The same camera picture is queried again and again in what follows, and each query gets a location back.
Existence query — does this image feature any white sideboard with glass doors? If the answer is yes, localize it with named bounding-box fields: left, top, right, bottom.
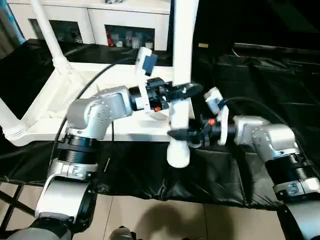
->
left=7, top=0, right=173, bottom=51

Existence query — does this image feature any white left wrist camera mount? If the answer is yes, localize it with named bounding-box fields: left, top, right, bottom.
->
left=134, top=46, right=171, bottom=121

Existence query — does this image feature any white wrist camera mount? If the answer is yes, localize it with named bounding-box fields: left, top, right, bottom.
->
left=203, top=86, right=230, bottom=146
left=134, top=46, right=171, bottom=121

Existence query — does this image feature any grey curtain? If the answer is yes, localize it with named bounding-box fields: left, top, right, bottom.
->
left=0, top=0, right=27, bottom=60

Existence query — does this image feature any black folding stand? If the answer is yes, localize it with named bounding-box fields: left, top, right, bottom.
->
left=0, top=174, right=45, bottom=233

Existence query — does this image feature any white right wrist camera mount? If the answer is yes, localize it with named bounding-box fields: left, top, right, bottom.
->
left=203, top=86, right=230, bottom=146

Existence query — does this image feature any black glossy mat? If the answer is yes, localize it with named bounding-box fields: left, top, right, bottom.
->
left=0, top=37, right=320, bottom=211

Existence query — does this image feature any grey robot torso front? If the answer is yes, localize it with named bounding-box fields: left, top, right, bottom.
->
left=109, top=225, right=138, bottom=240

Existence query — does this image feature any white plastic table top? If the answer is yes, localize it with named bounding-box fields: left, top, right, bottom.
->
left=4, top=62, right=196, bottom=148

